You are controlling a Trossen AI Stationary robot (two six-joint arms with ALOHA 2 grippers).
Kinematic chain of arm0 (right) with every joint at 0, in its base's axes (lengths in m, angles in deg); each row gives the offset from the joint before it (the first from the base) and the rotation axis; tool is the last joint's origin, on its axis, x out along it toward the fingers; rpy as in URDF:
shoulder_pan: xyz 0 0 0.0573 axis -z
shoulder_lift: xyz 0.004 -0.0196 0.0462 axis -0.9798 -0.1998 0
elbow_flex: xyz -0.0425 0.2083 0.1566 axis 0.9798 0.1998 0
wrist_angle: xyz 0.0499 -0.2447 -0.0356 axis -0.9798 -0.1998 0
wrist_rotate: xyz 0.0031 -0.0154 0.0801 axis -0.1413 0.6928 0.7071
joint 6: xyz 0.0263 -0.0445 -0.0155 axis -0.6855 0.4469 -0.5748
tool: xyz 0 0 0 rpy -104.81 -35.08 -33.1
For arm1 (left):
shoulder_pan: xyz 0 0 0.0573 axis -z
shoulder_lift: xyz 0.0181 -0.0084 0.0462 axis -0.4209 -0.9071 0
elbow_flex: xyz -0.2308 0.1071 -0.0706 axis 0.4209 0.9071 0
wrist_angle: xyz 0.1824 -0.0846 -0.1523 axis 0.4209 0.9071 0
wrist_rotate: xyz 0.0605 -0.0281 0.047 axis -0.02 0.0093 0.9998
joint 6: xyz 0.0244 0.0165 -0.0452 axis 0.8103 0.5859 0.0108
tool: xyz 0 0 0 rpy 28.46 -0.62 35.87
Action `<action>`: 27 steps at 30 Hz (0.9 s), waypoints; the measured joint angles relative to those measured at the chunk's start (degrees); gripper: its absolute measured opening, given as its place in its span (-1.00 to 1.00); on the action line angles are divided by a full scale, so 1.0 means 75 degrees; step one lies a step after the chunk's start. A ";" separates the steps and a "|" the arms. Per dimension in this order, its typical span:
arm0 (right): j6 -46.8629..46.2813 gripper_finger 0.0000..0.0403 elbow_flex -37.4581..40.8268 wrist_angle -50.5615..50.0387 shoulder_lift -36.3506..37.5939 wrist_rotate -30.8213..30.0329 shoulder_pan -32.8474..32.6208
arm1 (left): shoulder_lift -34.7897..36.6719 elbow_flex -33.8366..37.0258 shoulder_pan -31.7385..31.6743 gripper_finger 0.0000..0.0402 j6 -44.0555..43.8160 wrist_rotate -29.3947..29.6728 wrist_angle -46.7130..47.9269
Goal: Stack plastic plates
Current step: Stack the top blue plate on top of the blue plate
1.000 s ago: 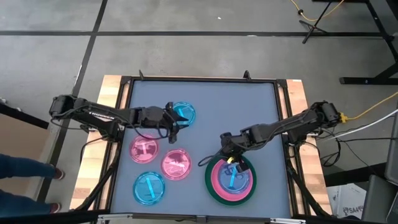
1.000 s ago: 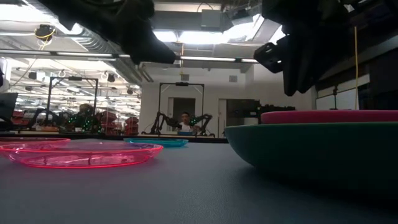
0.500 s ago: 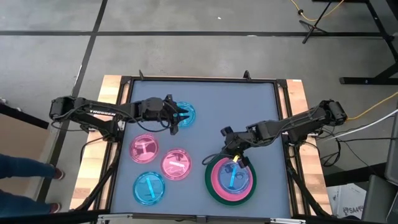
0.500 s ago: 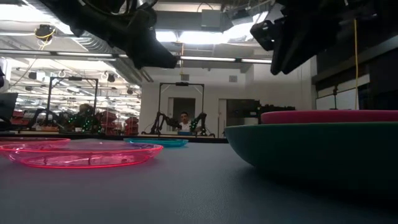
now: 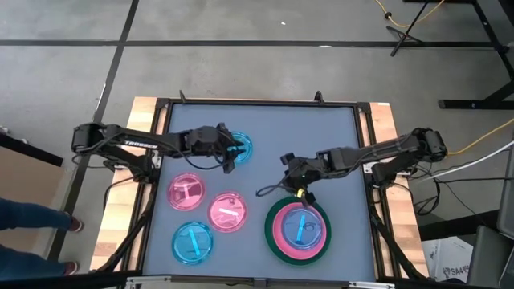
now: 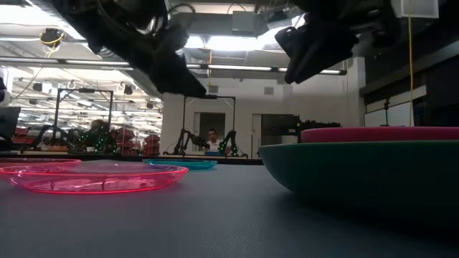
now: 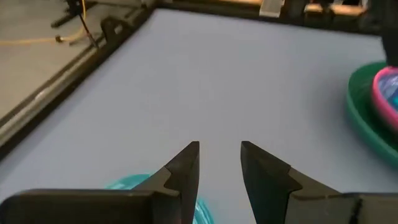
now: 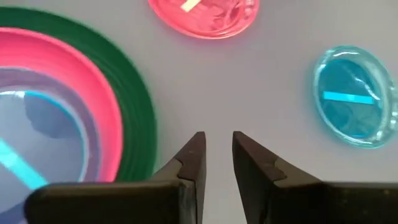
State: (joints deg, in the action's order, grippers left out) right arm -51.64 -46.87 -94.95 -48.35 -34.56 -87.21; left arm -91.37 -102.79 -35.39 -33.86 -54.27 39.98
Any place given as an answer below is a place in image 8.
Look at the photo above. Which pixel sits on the clear blue plastic plate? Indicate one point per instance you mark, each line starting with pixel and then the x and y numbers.
pixel 351 99

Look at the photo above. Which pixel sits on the opaque pink plastic plate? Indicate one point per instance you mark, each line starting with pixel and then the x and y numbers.
pixel 77 71

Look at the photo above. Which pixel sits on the small dark bowl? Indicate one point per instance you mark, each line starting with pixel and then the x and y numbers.
pixel 46 140

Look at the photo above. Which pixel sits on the large green plastic plate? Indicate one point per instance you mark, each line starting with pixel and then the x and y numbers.
pixel 130 93

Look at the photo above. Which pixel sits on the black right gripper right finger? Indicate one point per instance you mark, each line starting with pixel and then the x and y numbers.
pixel 311 202

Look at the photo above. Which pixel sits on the clear pink plastic plate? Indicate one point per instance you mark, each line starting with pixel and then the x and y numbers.
pixel 211 21

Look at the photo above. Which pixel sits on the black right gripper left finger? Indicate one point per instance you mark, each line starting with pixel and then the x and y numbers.
pixel 124 202

